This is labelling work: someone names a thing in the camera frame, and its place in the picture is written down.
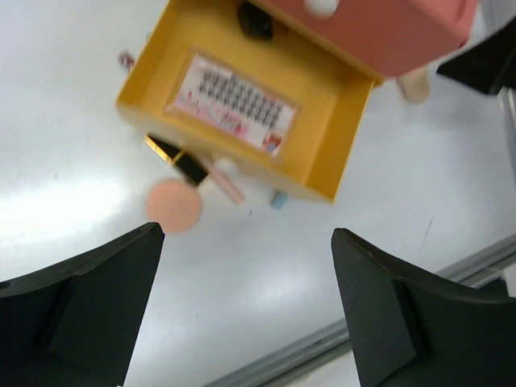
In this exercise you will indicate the nail sticker packet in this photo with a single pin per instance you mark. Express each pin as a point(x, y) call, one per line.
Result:
point(215, 93)

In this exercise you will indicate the blue eyebrow razor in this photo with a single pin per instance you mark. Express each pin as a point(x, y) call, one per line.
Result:
point(278, 199)

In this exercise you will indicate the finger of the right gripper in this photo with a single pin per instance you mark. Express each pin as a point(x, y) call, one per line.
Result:
point(487, 67)

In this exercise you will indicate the yellow drawer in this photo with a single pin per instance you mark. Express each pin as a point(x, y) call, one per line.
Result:
point(332, 96)

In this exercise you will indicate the aluminium rail front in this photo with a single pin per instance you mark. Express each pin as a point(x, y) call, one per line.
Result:
point(330, 342)

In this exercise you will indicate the pink lip liner pencil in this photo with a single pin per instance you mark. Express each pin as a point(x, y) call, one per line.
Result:
point(223, 182)

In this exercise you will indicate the beige makeup sponge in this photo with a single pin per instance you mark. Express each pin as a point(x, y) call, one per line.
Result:
point(415, 85)

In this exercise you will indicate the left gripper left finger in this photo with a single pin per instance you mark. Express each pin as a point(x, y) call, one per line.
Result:
point(75, 323)

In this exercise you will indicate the black gold lipstick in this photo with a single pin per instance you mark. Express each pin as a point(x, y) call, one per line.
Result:
point(178, 158)

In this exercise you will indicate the round pink powder puff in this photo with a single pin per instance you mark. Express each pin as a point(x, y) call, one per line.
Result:
point(175, 205)

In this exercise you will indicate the black brown makeup brush head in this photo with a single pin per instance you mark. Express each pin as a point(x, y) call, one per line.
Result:
point(254, 22)

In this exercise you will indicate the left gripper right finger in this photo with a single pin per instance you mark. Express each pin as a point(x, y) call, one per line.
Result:
point(410, 327)

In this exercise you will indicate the red top drawer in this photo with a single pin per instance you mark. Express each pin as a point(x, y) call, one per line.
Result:
point(383, 38)

